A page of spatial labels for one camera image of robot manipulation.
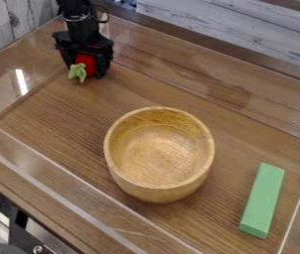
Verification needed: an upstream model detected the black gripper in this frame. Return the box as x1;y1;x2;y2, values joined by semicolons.
52;31;114;79

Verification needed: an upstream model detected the red plush strawberry toy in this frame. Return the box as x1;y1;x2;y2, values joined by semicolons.
68;53;95;82

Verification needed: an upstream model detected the wooden bowl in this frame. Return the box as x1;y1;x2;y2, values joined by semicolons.
103;106;216;203

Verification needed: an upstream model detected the green rectangular block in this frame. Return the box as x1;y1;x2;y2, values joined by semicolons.
238;163;285;239

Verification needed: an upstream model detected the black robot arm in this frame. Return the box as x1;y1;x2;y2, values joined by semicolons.
52;0;114;82

